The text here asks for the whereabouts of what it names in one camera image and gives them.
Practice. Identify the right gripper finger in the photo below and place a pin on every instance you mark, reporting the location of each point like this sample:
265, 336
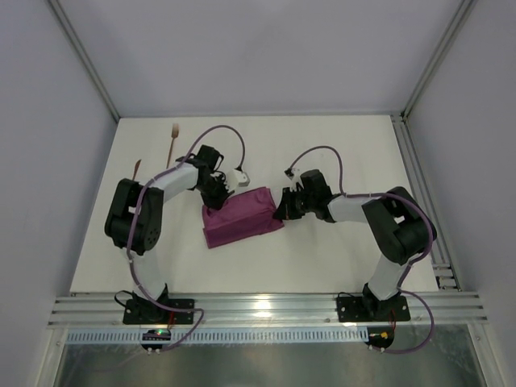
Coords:
285, 207
294, 214

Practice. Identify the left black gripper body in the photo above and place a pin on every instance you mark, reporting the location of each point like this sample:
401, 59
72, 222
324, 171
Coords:
215, 193

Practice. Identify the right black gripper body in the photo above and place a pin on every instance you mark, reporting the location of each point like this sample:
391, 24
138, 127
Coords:
289, 202

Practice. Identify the purple satin napkin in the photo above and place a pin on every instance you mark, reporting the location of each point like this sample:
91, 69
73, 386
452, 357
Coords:
243, 216

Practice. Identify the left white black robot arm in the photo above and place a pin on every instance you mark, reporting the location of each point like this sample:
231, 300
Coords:
134, 220

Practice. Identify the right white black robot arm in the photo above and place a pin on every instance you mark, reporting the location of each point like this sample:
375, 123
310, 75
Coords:
402, 231

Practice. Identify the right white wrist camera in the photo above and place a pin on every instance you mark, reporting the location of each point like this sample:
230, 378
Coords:
294, 176

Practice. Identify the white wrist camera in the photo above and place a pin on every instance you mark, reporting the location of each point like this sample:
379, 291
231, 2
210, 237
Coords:
294, 176
236, 178

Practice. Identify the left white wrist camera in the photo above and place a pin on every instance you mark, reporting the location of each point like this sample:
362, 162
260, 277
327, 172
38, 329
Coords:
236, 178

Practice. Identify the grey slotted cable duct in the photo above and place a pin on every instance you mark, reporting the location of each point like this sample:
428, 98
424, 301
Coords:
234, 335

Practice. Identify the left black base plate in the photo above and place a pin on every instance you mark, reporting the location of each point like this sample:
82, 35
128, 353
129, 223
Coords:
138, 311

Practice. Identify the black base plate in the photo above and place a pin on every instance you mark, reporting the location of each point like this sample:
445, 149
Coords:
366, 309
138, 311

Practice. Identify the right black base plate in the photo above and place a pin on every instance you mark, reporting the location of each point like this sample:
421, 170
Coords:
366, 309

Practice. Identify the right side aluminium rail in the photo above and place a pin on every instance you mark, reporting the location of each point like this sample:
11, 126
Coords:
441, 258

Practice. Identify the aluminium rail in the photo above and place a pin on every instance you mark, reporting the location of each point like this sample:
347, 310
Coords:
441, 258
258, 309

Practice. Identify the left corner aluminium post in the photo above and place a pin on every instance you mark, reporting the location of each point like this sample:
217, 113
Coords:
65, 24

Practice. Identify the corner aluminium post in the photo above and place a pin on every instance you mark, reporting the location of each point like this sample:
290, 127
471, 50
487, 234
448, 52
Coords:
65, 24
446, 40

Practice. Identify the front aluminium rail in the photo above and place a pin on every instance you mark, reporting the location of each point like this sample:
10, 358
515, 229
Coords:
258, 309

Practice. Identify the right corner aluminium post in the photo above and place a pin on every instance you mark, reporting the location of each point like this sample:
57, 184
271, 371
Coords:
446, 40

